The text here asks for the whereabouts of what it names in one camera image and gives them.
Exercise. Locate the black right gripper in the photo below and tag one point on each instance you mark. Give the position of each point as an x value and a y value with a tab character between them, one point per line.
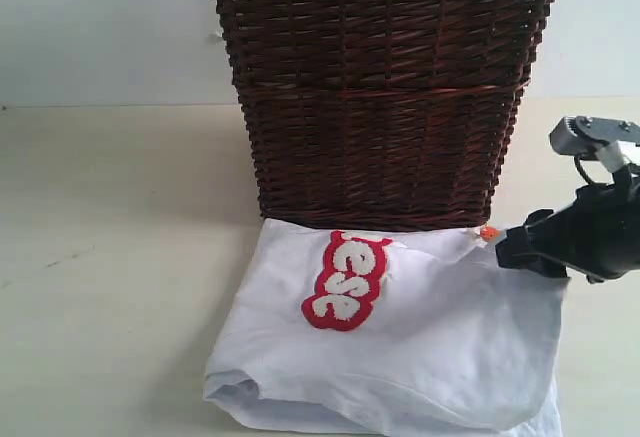
598	232

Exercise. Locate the white t-shirt with red lettering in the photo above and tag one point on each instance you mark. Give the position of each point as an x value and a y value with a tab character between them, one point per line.
399	334

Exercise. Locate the dark brown wicker basket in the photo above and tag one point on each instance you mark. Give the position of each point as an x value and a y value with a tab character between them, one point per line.
380	114

